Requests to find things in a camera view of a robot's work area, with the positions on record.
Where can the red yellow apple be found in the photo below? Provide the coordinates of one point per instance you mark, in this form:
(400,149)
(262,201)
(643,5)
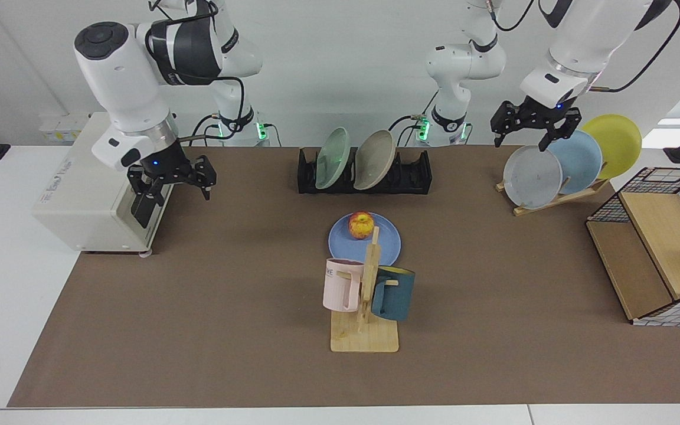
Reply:
(361,225)

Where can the grey plate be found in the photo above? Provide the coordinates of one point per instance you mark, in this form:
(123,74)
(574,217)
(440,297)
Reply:
(532,177)

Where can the light blue plate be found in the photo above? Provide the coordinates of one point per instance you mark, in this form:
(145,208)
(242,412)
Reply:
(582,159)

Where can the wooden plate rack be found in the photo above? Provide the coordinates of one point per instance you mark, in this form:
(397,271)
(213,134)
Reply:
(552,202)

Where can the yellow plate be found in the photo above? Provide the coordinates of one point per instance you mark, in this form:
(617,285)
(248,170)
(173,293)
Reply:
(620,141)

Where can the black dish rack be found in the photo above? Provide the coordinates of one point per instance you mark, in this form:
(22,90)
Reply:
(414,174)

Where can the beige plate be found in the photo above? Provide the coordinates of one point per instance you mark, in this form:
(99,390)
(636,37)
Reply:
(375,159)

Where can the pale green plate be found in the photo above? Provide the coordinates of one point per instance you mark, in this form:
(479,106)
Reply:
(333,158)

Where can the pale toaster oven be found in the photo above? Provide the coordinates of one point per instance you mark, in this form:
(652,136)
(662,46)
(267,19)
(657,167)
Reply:
(80,200)

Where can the brown table cloth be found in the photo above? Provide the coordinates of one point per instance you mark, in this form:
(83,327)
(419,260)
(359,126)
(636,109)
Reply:
(198,307)

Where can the pink mug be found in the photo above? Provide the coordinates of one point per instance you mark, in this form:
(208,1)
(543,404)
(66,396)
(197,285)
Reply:
(337,289)

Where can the dark teal mug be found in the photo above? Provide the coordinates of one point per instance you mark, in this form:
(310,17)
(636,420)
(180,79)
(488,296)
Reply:
(393,298)

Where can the wooden mug stand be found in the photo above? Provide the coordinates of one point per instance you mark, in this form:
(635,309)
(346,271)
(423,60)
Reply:
(363,339)

